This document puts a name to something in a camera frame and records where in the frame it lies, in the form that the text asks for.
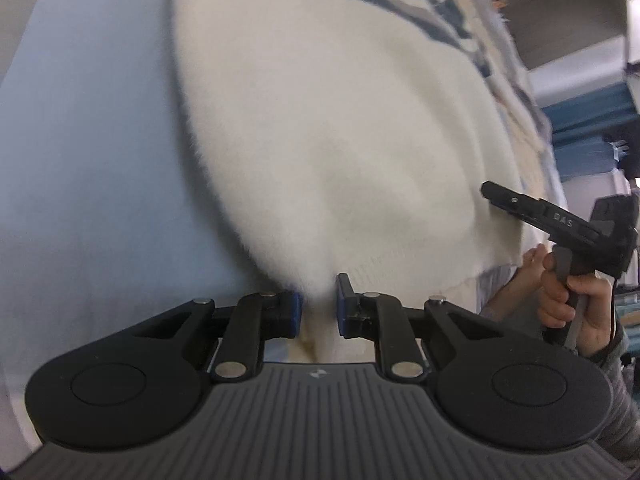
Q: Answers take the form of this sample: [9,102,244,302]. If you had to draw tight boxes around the white fuzzy sweater blue stripes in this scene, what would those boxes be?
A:
[169,0,557,367]

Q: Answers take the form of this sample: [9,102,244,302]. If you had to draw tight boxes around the person's right hand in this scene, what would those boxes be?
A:
[522,243,620,359]

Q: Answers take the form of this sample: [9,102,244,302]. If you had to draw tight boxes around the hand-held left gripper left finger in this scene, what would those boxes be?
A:
[127,289,305,384]

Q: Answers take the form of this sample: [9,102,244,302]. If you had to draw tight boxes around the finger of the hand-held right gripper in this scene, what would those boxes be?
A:
[480,181,597,243]

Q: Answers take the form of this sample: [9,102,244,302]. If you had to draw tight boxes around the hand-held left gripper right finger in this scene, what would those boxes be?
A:
[334,272,507,384]

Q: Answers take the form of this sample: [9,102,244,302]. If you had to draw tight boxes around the checked patchwork blanket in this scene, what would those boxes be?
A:
[0,0,568,463]

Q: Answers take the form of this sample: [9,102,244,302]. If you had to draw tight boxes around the person's right forearm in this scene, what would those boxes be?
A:
[582,317,640,467]

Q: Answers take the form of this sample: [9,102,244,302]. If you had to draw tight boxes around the blue curtain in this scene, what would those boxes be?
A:
[541,81,640,182]

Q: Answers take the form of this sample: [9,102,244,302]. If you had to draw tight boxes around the grey cabinet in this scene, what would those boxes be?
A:
[477,0,629,72]

